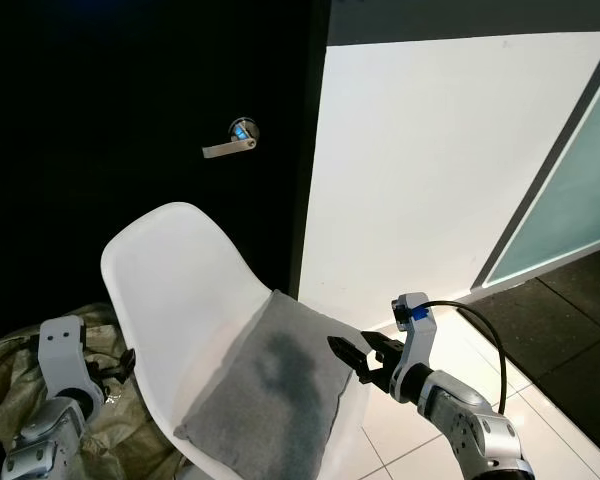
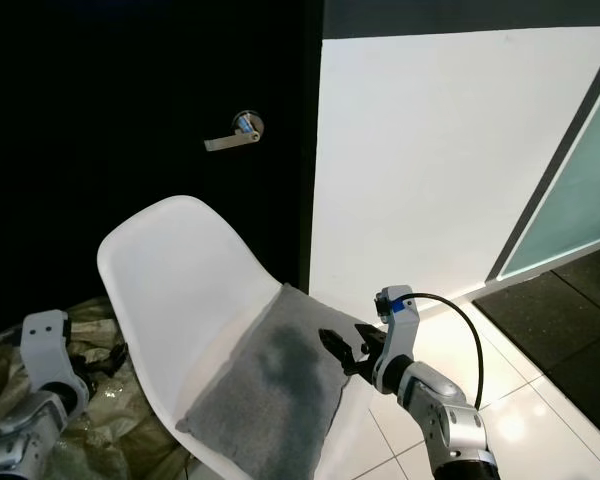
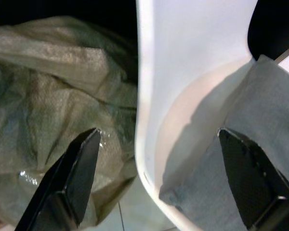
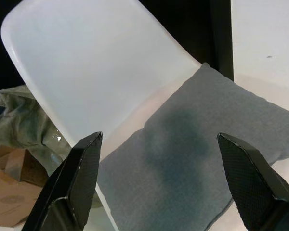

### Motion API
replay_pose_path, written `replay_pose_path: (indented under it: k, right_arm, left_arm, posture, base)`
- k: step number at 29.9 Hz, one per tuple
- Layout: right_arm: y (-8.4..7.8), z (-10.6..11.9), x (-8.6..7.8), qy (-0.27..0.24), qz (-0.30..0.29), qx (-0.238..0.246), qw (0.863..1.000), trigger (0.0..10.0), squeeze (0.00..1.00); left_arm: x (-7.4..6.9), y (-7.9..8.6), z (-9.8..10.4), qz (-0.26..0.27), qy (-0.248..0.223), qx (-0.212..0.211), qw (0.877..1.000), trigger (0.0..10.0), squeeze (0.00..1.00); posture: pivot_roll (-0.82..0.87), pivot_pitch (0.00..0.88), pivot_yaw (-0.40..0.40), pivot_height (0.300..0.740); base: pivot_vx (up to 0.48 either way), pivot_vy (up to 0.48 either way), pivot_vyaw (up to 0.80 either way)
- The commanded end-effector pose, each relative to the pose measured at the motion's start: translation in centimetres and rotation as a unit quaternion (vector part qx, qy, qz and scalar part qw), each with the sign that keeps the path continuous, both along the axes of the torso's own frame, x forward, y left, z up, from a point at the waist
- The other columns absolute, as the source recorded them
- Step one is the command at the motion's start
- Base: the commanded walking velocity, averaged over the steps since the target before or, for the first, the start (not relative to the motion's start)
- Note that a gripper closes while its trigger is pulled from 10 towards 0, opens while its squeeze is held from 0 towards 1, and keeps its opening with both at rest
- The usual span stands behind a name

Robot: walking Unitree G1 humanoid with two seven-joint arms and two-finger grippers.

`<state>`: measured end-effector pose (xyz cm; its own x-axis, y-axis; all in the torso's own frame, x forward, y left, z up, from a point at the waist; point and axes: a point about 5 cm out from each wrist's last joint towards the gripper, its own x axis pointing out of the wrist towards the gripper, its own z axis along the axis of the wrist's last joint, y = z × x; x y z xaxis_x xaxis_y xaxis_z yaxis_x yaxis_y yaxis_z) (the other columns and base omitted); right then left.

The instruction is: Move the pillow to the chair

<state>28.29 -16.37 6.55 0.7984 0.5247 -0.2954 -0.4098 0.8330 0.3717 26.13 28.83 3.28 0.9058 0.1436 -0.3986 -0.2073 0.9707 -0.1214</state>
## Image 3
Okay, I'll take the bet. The beige woven sack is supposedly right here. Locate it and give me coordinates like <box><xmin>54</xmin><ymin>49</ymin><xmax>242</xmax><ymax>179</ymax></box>
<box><xmin>0</xmin><ymin>15</ymin><xmax>139</xmax><ymax>228</ymax></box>

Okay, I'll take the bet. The black rounded object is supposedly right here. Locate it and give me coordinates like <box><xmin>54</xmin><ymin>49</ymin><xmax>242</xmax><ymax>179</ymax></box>
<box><xmin>248</xmin><ymin>0</ymin><xmax>289</xmax><ymax>62</ymax></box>

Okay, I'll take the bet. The pale grey fabric cushion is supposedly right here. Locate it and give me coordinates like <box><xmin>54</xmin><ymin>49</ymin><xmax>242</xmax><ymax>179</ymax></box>
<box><xmin>158</xmin><ymin>54</ymin><xmax>289</xmax><ymax>231</ymax></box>

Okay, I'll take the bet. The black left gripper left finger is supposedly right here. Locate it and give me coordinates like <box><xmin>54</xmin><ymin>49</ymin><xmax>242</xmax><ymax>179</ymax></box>
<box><xmin>14</xmin><ymin>128</ymin><xmax>102</xmax><ymax>231</ymax></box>

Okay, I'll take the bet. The white plastic chair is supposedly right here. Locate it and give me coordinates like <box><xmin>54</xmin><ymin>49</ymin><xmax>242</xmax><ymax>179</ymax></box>
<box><xmin>134</xmin><ymin>0</ymin><xmax>289</xmax><ymax>231</ymax></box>

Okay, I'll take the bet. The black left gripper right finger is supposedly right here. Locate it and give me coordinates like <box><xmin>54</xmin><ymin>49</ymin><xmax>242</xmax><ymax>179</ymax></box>
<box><xmin>218</xmin><ymin>128</ymin><xmax>289</xmax><ymax>231</ymax></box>

